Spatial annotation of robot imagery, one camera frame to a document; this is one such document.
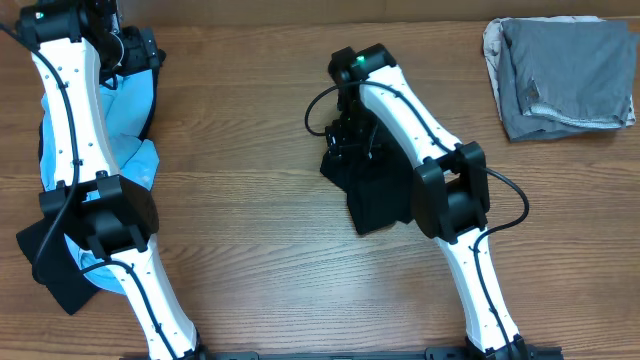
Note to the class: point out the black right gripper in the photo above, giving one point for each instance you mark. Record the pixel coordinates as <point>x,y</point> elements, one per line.
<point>338,139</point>

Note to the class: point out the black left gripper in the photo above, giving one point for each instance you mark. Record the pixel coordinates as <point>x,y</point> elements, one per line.
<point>145,54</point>

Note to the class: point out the black t-shirt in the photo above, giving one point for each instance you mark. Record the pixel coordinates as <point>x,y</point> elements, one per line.
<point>377,191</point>

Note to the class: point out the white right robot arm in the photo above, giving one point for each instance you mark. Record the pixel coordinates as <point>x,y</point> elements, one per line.
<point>449,193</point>

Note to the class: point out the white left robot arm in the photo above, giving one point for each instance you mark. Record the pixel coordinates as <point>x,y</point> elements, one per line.
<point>97,165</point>

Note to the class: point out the brown cardboard backdrop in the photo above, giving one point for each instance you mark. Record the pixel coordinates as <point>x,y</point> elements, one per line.
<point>285,12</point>

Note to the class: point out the light blue t-shirt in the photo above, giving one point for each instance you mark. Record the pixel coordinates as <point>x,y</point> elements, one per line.
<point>128,115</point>

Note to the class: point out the folded white cloth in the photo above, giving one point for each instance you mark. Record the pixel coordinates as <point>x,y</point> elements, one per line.
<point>492,50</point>

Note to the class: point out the folded grey shorts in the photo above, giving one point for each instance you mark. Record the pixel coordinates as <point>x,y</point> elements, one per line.
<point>565,75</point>

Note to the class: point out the black garment under blue shirt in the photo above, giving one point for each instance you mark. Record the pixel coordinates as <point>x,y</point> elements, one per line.
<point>71,290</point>

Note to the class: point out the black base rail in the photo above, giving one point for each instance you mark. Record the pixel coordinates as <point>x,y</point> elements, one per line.
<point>432,353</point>

